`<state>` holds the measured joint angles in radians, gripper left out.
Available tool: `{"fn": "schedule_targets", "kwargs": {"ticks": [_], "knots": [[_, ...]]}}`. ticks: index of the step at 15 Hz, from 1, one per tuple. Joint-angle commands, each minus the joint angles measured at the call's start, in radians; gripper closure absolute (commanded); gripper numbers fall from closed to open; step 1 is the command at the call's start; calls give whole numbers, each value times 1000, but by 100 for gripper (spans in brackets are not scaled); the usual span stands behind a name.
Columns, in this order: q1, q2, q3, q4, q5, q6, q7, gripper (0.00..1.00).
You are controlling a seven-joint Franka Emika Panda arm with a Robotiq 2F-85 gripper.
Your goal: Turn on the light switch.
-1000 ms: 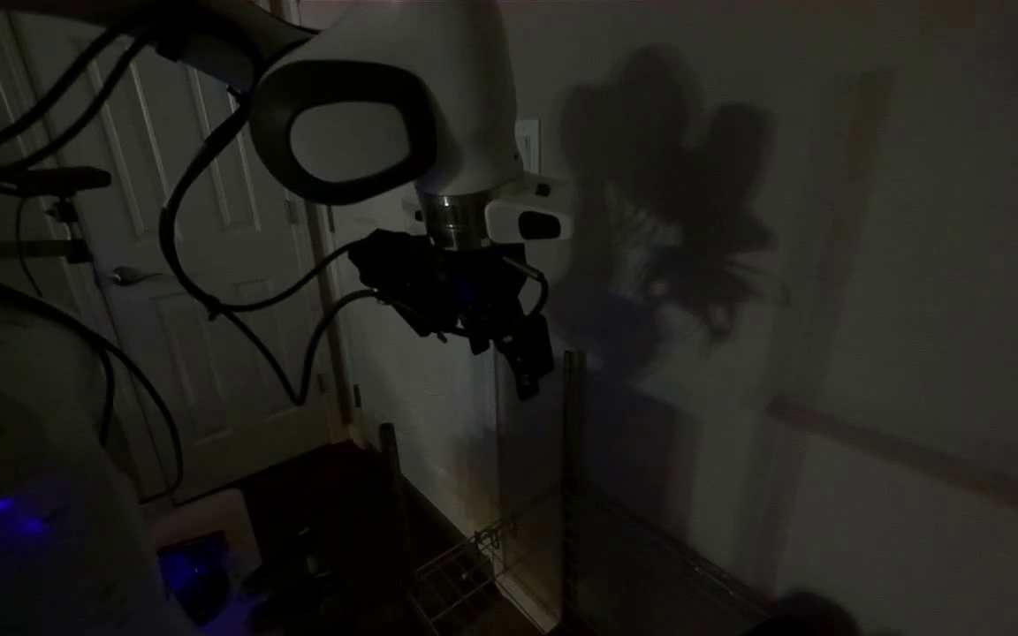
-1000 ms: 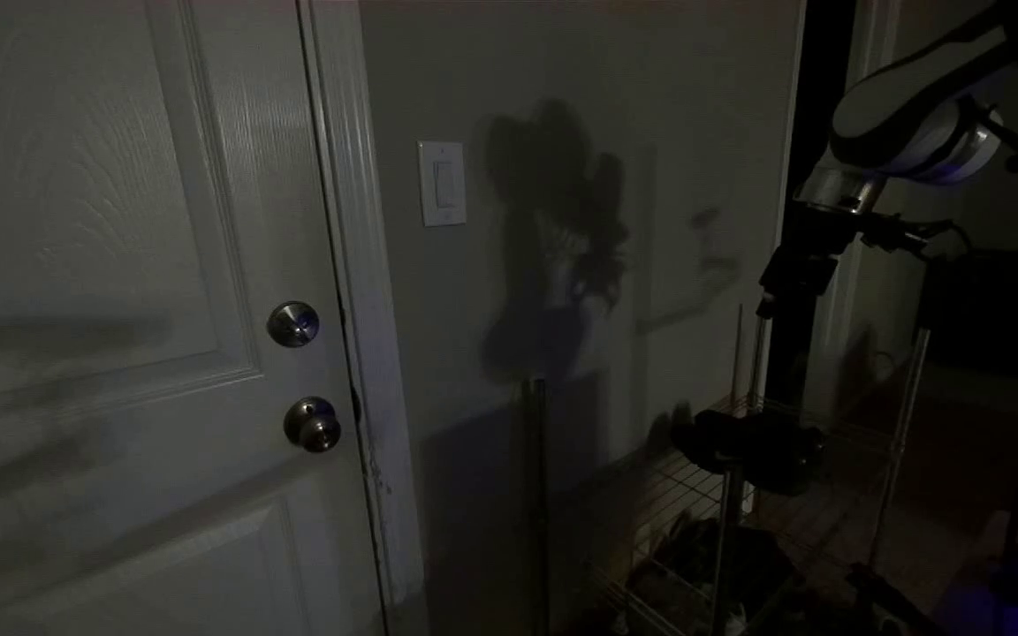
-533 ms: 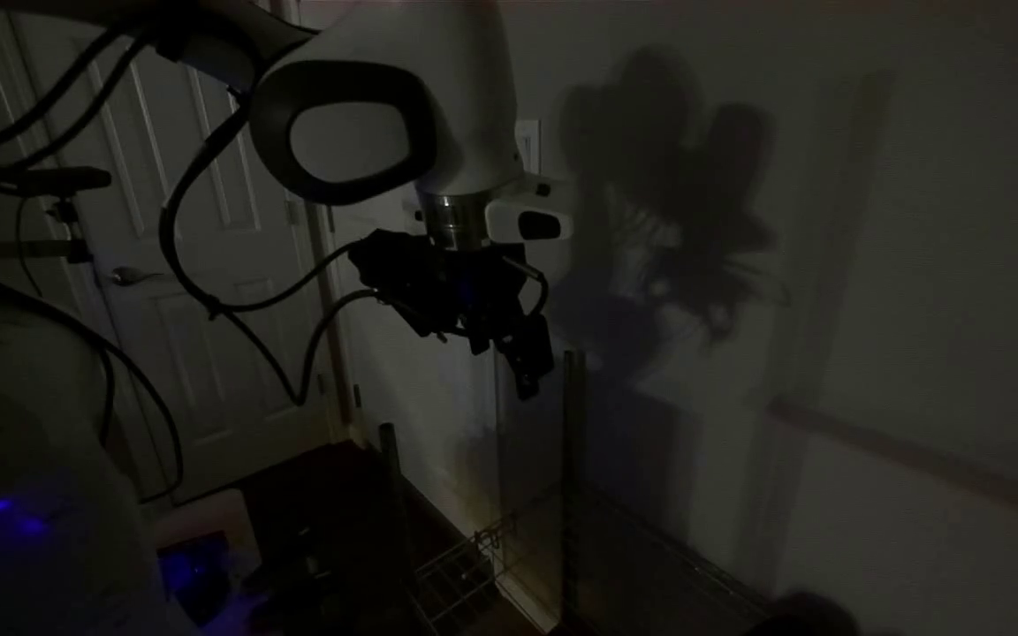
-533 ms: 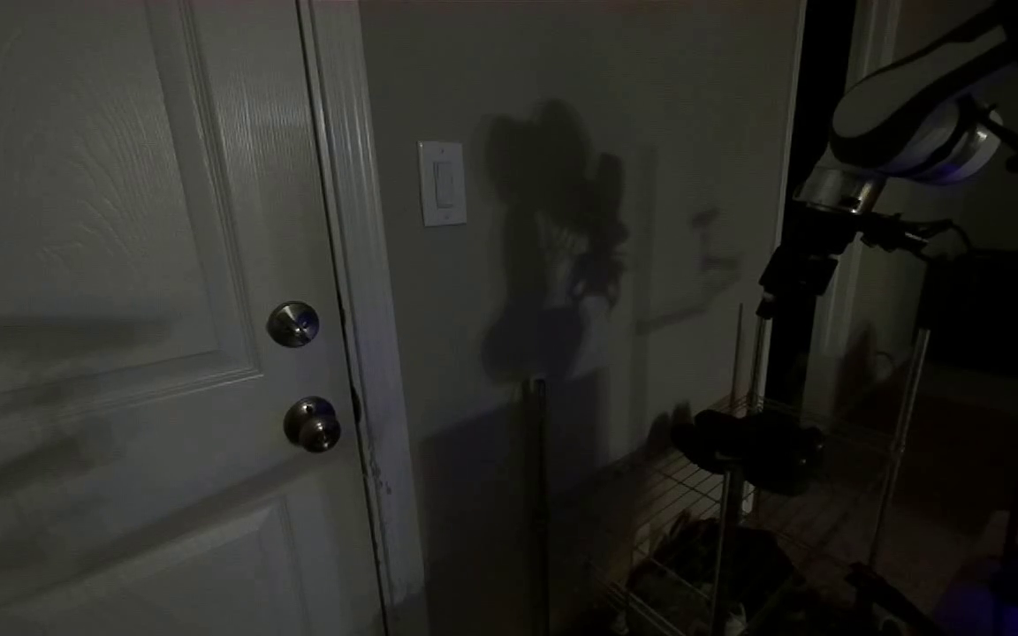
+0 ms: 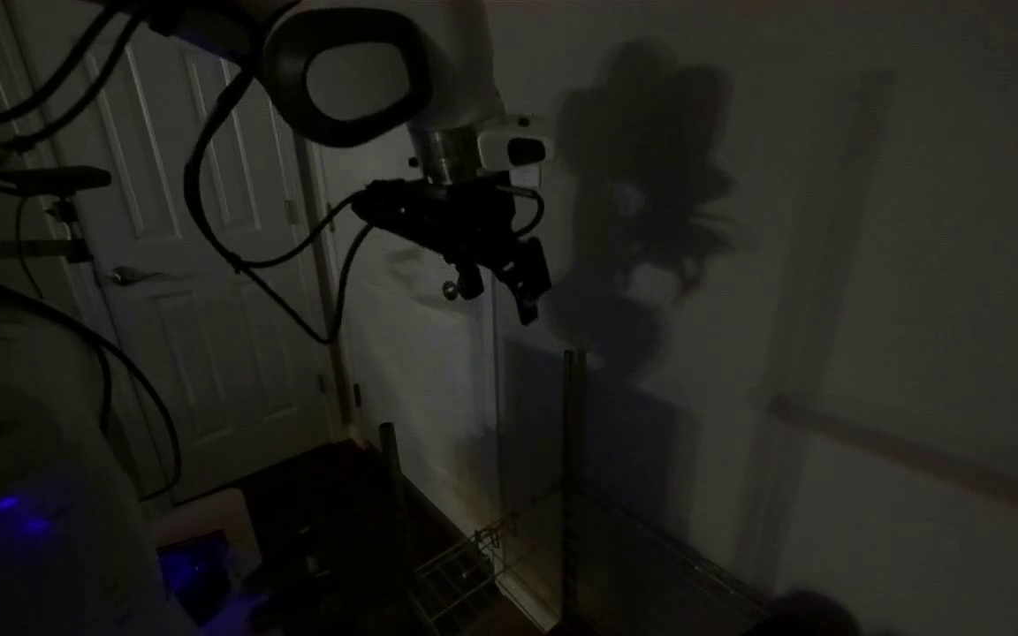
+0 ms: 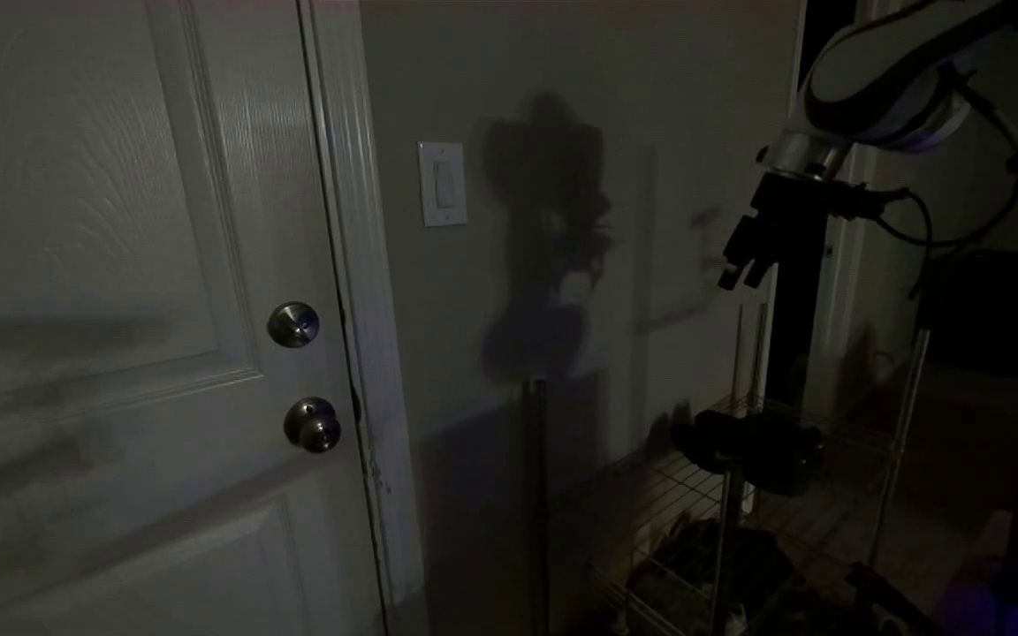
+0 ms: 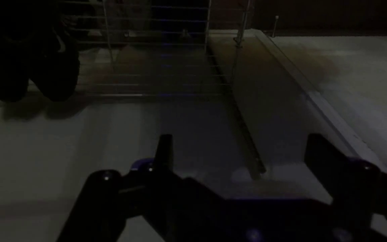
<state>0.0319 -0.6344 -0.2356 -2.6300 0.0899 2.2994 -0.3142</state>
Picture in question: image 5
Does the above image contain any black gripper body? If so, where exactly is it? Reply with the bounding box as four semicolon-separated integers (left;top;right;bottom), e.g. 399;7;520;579
445;168;552;273

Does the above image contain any white bulky cover with blue light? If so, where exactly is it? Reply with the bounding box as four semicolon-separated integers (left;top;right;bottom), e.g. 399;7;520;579
0;285;183;636

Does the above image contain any white panelled door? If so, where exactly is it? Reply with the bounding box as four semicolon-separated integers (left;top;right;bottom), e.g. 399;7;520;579
0;0;354;505

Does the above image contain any blue lit device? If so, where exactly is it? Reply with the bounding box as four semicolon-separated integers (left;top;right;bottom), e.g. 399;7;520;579
150;530;262;632

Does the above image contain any dark round object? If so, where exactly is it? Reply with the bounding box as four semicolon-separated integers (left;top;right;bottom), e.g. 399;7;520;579
745;587;871;636

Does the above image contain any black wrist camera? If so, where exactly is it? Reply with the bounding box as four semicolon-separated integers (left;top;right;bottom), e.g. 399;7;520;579
348;176;458;247

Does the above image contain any dark wire shelf rack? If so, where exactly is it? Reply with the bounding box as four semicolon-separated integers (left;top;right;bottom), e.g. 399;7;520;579
371;342;776;636

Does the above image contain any black looping arm cable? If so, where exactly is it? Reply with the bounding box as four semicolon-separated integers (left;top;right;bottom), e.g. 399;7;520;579
181;68;377;349

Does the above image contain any metal door lever handle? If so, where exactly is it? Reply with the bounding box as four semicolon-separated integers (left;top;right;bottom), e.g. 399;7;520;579
103;260;187;290

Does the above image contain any thin black hanging cable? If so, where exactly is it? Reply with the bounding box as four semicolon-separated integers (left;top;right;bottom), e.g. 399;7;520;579
0;260;187;505

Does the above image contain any wooden wall rail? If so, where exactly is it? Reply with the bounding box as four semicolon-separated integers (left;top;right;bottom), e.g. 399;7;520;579
764;392;1018;530

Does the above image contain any black cable bundle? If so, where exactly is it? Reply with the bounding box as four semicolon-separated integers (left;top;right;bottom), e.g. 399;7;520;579
0;7;141;133

